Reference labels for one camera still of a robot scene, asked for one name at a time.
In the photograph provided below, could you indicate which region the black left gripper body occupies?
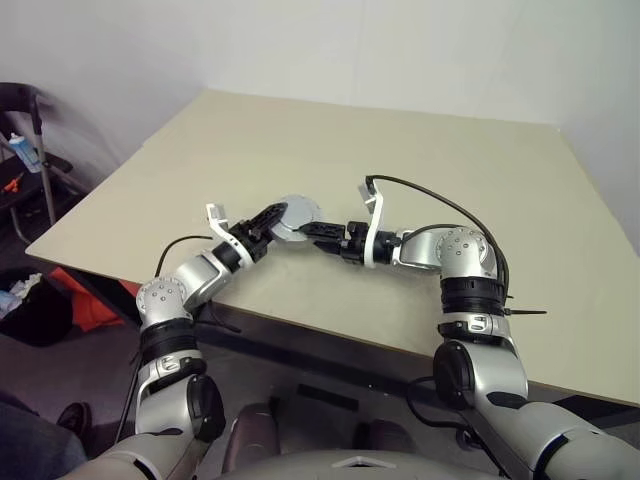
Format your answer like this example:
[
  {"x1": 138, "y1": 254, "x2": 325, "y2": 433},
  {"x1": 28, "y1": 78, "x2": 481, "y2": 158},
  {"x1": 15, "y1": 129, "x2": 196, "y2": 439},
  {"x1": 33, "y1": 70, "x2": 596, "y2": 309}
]
[{"x1": 229, "y1": 218, "x2": 275, "y2": 263}]

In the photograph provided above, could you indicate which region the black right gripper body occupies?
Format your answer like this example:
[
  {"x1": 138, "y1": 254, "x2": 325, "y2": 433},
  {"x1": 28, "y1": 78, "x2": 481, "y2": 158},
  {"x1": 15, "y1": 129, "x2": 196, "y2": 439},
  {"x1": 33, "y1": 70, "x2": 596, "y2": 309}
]
[{"x1": 339, "y1": 219, "x2": 371, "y2": 265}]

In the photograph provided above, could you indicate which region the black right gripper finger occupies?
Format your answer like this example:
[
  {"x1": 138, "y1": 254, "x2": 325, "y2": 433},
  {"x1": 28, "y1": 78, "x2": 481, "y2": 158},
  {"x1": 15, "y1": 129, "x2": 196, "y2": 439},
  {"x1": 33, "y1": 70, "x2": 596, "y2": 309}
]
[
  {"x1": 298, "y1": 220, "x2": 347, "y2": 240},
  {"x1": 311, "y1": 237, "x2": 347, "y2": 255}
]

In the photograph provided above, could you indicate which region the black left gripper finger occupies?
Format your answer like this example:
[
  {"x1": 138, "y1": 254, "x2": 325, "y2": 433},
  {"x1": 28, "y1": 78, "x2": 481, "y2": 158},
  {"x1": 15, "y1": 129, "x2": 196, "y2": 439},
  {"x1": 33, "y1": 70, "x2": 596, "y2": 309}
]
[{"x1": 247, "y1": 202, "x2": 291, "y2": 237}]

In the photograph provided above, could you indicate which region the grey motor cover circuit board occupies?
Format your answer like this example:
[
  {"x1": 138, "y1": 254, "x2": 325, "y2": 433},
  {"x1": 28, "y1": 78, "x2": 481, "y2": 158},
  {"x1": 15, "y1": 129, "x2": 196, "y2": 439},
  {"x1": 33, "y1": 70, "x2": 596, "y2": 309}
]
[{"x1": 276, "y1": 193, "x2": 322, "y2": 236}]

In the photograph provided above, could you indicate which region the black flat floor plate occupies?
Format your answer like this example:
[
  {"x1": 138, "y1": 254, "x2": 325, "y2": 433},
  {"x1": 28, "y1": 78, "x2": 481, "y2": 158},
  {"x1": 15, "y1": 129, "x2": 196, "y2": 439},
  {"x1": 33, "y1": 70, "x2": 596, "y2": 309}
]
[{"x1": 297, "y1": 383, "x2": 360, "y2": 413}]

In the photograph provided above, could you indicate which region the orange cloth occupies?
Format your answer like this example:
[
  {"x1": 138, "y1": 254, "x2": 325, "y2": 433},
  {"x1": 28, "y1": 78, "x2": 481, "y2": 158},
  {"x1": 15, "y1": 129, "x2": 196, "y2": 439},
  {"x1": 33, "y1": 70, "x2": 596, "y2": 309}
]
[{"x1": 49, "y1": 267, "x2": 139, "y2": 334}]

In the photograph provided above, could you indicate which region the black cart silver pole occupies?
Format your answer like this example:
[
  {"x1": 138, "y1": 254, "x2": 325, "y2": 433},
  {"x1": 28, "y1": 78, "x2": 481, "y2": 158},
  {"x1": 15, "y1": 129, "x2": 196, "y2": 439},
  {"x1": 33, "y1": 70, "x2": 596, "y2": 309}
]
[{"x1": 0, "y1": 82, "x2": 89, "y2": 246}]

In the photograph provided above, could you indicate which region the grey robot torso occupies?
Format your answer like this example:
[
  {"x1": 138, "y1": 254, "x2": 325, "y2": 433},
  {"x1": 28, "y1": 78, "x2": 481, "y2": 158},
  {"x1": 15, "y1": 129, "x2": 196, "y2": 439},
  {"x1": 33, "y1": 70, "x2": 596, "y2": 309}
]
[{"x1": 214, "y1": 447, "x2": 501, "y2": 480}]

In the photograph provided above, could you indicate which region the black bin bag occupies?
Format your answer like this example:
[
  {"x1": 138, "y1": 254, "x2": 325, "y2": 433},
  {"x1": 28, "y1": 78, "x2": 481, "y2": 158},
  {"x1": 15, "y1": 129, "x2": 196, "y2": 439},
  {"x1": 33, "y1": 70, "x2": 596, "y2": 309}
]
[{"x1": 0, "y1": 269, "x2": 77, "y2": 349}]

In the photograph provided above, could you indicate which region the white crumpled paper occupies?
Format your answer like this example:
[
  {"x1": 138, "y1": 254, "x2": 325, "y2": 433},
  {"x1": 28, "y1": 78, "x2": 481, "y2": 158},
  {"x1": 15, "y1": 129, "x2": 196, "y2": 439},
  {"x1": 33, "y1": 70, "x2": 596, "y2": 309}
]
[{"x1": 9, "y1": 272, "x2": 44, "y2": 302}]

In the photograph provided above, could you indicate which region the white blue bottle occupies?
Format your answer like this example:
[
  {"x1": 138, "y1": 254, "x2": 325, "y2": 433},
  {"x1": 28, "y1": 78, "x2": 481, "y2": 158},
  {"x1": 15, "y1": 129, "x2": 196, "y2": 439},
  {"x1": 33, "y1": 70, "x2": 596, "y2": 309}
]
[{"x1": 9, "y1": 132, "x2": 42, "y2": 175}]

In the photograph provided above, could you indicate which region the black shoe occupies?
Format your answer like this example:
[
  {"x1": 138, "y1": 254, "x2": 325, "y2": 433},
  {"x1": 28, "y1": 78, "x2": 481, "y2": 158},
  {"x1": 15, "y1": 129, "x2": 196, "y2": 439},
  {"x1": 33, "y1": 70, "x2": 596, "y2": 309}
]
[{"x1": 57, "y1": 402, "x2": 94, "y2": 444}]

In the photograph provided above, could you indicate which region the dark trouser leg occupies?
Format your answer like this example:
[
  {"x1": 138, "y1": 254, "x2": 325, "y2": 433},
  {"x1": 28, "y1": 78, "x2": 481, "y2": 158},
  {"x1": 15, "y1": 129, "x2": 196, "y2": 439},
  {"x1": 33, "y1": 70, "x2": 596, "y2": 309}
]
[{"x1": 0, "y1": 394, "x2": 89, "y2": 480}]

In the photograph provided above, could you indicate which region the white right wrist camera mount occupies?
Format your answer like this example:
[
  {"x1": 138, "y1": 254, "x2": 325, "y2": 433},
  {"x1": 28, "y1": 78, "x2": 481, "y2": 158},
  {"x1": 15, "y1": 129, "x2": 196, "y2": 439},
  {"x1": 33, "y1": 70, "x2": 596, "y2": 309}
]
[{"x1": 356, "y1": 180, "x2": 387, "y2": 269}]

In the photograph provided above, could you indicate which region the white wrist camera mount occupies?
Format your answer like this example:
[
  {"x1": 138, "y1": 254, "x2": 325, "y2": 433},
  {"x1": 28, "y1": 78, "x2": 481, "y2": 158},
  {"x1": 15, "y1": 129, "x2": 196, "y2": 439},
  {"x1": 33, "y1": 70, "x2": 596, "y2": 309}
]
[
  {"x1": 204, "y1": 202, "x2": 254, "y2": 267},
  {"x1": 356, "y1": 180, "x2": 387, "y2": 269}
]

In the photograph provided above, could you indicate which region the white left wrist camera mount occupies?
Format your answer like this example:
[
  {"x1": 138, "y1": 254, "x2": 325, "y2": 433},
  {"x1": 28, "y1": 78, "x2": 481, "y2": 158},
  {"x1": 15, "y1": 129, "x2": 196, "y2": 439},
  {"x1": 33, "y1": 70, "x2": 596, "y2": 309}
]
[{"x1": 204, "y1": 202, "x2": 254, "y2": 267}]

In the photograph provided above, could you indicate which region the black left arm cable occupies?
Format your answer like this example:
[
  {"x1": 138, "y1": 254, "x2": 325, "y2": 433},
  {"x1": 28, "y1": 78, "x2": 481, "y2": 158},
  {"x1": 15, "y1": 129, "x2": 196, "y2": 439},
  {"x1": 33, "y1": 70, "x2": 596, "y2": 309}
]
[{"x1": 152, "y1": 233, "x2": 242, "y2": 335}]

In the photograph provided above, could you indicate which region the black table frame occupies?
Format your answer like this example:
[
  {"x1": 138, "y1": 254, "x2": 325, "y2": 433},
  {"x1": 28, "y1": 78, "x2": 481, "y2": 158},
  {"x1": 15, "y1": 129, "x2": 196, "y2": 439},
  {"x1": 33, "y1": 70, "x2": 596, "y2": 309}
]
[{"x1": 74, "y1": 269, "x2": 640, "y2": 480}]

